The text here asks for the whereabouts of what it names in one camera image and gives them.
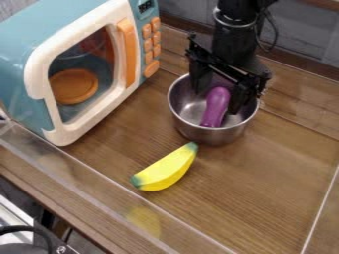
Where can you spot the orange microwave turntable plate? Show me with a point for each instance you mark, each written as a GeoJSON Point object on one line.
{"type": "Point", "coordinates": [73, 86]}

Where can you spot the purple toy eggplant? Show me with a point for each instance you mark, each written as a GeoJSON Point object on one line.
{"type": "Point", "coordinates": [217, 101]}

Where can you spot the silver metal pot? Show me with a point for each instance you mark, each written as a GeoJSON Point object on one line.
{"type": "Point", "coordinates": [187, 106]}

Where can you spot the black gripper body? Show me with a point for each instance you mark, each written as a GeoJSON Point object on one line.
{"type": "Point", "coordinates": [228, 49]}

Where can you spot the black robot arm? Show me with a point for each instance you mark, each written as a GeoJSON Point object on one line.
{"type": "Point", "coordinates": [268, 33]}

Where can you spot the blue toy microwave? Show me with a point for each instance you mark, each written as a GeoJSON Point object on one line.
{"type": "Point", "coordinates": [107, 36]}

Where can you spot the yellow toy banana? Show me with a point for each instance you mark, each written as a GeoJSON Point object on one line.
{"type": "Point", "coordinates": [163, 173]}

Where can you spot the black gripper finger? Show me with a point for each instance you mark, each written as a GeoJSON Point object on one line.
{"type": "Point", "coordinates": [200, 74]}
{"type": "Point", "coordinates": [243, 93]}

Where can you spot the clear acrylic barrier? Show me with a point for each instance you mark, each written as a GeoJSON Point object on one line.
{"type": "Point", "coordinates": [117, 219]}

